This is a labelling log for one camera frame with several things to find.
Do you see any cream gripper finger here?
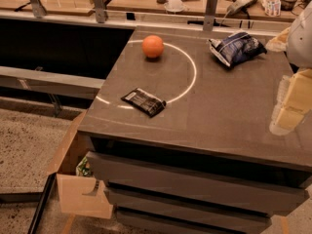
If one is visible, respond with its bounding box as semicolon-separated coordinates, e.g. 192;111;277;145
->
269;68;312;136
265;27;290;52

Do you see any blue chip bag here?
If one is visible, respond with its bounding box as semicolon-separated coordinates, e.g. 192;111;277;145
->
208;31;267;69

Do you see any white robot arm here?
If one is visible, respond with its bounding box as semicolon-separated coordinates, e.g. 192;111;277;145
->
269;1;312;136

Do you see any black rxbar chocolate wrapper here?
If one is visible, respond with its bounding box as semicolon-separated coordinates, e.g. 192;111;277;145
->
121;88;167;118

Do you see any green snack bag in box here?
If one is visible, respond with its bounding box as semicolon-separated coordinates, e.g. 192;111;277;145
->
76;157;93;177

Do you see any white packet on desk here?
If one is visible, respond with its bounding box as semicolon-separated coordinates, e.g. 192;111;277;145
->
261;0;281;17

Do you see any black mesh cup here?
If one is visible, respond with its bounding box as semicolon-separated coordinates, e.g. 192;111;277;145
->
281;0;297;11

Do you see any grey handheld device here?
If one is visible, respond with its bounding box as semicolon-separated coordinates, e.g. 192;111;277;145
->
226;0;257;16

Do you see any grey drawer cabinet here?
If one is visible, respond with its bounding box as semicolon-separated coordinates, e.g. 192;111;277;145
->
78;27;311;234

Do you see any white bowl on desk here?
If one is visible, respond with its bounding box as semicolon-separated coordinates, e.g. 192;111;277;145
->
164;0;184;13

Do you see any orange ball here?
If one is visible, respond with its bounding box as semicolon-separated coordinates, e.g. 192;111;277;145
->
141;35;164;59

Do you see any cardboard box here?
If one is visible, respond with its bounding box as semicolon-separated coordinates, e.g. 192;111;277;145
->
47;112;113;219

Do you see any metal railing frame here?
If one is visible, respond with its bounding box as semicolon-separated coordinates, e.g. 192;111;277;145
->
0;0;295;34

